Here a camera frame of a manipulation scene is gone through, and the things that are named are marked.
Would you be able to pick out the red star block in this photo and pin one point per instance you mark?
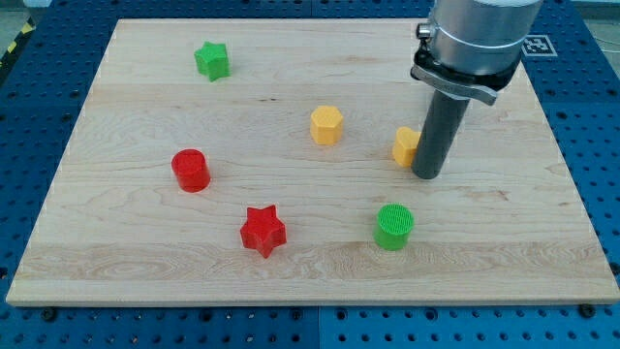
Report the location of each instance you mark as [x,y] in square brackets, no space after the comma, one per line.
[263,230]

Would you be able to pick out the white fiducial marker tag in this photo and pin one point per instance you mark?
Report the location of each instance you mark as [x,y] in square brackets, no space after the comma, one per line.
[538,46]

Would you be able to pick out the green star block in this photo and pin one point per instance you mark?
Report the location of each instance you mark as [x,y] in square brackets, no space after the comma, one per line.
[212,61]

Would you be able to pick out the yellow hexagon block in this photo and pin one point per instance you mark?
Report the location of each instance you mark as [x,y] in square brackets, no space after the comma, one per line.
[326,125]

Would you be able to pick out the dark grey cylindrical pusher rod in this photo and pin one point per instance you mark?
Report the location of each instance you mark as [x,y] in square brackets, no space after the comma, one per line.
[439,129]

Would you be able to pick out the green cylinder block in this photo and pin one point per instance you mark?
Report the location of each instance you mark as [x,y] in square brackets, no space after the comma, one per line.
[394,225]

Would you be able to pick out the light wooden board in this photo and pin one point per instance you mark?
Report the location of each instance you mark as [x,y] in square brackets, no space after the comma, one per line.
[502,223]

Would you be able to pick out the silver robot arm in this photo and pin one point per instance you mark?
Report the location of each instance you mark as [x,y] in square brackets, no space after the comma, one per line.
[468,50]

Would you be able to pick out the yellow heart block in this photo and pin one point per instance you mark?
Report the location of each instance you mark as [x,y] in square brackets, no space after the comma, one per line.
[405,146]

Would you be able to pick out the red cylinder block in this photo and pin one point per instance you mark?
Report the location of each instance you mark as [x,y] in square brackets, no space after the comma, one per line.
[191,170]

